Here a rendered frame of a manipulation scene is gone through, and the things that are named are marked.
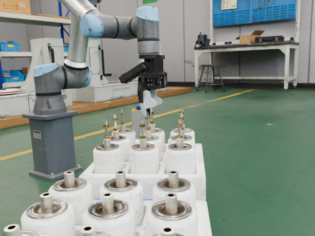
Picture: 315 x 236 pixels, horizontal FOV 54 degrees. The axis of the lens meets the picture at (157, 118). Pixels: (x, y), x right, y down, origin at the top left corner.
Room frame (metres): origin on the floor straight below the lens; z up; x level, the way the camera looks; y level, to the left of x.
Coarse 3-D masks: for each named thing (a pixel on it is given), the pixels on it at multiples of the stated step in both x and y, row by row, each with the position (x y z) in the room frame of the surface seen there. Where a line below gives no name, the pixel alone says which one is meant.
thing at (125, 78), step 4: (140, 64) 1.06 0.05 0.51; (144, 64) 1.07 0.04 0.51; (132, 68) 1.07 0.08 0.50; (136, 68) 1.07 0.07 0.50; (140, 68) 1.06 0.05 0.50; (144, 68) 1.06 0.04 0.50; (128, 72) 1.08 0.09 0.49; (132, 72) 1.07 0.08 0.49; (136, 72) 1.07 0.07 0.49; (120, 76) 1.09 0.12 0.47; (124, 76) 1.09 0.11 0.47; (128, 76) 1.08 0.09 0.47; (132, 76) 1.08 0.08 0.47; (136, 76) 1.11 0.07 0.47; (120, 80) 1.09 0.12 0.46; (124, 80) 1.09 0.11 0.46; (128, 80) 1.09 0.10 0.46
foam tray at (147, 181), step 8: (200, 144) 1.23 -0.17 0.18; (200, 152) 1.12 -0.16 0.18; (200, 160) 1.03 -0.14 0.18; (88, 168) 0.98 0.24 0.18; (128, 168) 0.97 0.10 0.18; (160, 168) 0.96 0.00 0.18; (200, 168) 0.95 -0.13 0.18; (80, 176) 0.91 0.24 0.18; (88, 176) 0.91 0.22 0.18; (96, 176) 0.91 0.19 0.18; (104, 176) 0.90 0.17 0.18; (112, 176) 0.90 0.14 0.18; (128, 176) 0.90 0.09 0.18; (136, 176) 0.89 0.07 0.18; (144, 176) 0.89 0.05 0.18; (152, 176) 0.89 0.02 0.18; (160, 176) 0.89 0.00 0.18; (184, 176) 0.88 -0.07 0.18; (192, 176) 0.88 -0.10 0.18; (200, 176) 0.88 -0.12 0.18; (96, 184) 0.90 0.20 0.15; (144, 184) 0.89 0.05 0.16; (152, 184) 0.88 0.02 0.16; (200, 184) 0.87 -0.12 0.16; (96, 192) 0.90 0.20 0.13; (144, 192) 0.89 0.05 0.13; (200, 192) 0.87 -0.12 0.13; (200, 200) 0.87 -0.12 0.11
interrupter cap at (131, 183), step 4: (112, 180) 0.68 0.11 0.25; (128, 180) 0.68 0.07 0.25; (132, 180) 0.68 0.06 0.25; (104, 184) 0.65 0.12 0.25; (108, 184) 0.65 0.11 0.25; (112, 184) 0.66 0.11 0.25; (128, 184) 0.66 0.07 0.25; (132, 184) 0.65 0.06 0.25; (136, 184) 0.65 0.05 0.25; (108, 188) 0.63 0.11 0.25; (112, 188) 0.63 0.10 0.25; (116, 188) 0.63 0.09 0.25; (120, 188) 0.63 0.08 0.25; (124, 188) 0.63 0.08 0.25; (128, 188) 0.63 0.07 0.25; (132, 188) 0.63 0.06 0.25
